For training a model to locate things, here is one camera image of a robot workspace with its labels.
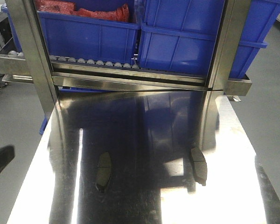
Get left blue plastic bin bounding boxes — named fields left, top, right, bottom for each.
left=1, top=0, right=141, bottom=66

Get dark brake pad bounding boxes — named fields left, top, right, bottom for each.
left=189, top=147, right=208, bottom=186
left=95, top=152, right=112, bottom=193

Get red bubble wrap bags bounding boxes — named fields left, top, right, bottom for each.
left=35, top=0, right=130, bottom=22

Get stainless steel rack frame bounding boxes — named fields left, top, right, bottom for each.
left=0, top=0, right=252, bottom=122

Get grey roller conveyor track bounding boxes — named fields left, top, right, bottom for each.
left=8, top=50, right=140, bottom=70

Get right blue plastic bin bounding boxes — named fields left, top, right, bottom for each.
left=136, top=0, right=280, bottom=78

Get blue plastic bin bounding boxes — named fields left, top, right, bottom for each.
left=1, top=0, right=141, bottom=66
left=136, top=0, right=280, bottom=78

